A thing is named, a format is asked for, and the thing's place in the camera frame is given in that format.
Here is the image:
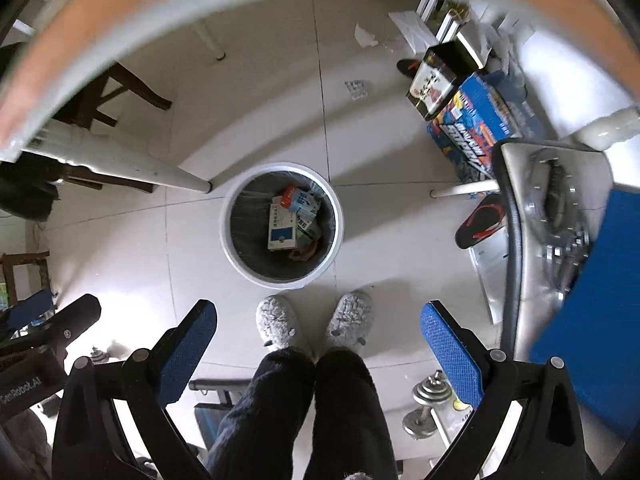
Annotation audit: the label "black bin liner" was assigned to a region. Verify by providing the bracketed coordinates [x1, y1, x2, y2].
[227, 170, 336, 281]

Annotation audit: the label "person's leg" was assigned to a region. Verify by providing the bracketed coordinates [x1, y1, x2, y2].
[205, 347, 316, 480]
[305, 350, 399, 480]

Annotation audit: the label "white table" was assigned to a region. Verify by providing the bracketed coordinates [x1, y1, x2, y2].
[0, 0, 640, 194]

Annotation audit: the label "white round trash bin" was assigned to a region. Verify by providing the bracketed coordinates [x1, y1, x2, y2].
[219, 161, 346, 289]

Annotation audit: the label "blue cushion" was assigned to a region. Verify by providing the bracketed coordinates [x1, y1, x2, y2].
[529, 184, 640, 442]

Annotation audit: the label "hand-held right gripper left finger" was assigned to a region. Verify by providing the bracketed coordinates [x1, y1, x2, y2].
[51, 299, 218, 480]

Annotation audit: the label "black and orange slipper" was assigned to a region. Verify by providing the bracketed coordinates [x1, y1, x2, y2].
[396, 58, 426, 79]

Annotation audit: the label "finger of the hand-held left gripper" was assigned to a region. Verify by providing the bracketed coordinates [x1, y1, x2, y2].
[27, 293, 102, 361]
[0, 287, 55, 333]

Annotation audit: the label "blue printed cardboard box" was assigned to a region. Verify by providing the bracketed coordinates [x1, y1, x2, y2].
[426, 72, 548, 184]

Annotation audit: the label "black and white carton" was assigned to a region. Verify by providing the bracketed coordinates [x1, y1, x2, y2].
[407, 42, 486, 122]

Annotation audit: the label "black metal frame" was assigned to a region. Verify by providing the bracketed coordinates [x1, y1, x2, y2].
[190, 379, 237, 461]

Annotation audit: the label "dark wooden chair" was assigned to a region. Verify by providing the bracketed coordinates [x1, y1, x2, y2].
[47, 60, 173, 193]

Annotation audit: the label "white paper scrap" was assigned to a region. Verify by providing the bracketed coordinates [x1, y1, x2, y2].
[354, 22, 379, 49]

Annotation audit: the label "person's right leg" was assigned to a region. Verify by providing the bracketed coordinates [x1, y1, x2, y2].
[305, 350, 399, 480]

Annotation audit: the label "person's left leg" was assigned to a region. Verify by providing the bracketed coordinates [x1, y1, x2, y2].
[205, 347, 316, 480]

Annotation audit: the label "black and red flip-flop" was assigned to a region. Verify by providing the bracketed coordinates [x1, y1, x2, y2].
[455, 195, 506, 250]

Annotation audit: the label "blue and white carton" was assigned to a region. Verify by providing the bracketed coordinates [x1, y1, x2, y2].
[280, 185, 322, 222]

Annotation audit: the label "grey fluffy left slipper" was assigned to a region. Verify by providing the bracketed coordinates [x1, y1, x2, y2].
[256, 295, 311, 352]

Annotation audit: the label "white plastic bag yellow face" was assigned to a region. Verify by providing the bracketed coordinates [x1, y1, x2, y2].
[432, 395, 476, 456]

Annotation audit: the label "white folded papers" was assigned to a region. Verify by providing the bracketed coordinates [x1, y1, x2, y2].
[387, 10, 437, 54]

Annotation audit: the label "person's left forearm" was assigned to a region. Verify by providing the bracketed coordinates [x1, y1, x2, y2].
[0, 410, 53, 480]

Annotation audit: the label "metal flange ring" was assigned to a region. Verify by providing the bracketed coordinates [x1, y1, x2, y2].
[527, 147, 581, 241]
[540, 230, 593, 306]

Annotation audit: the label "white and blue medicine box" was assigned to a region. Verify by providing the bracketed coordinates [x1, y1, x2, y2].
[267, 203, 299, 251]

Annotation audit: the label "grey fluffy slipper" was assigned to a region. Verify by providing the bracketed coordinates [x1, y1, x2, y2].
[326, 291, 374, 349]
[256, 295, 311, 352]

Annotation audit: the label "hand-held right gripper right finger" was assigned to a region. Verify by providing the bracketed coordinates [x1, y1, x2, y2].
[419, 300, 601, 480]

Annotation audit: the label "grey fluffy right slipper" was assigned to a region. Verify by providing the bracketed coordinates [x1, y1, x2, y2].
[326, 291, 374, 349]

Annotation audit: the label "black cloth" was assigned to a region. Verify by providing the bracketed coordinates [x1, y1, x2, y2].
[0, 150, 63, 221]

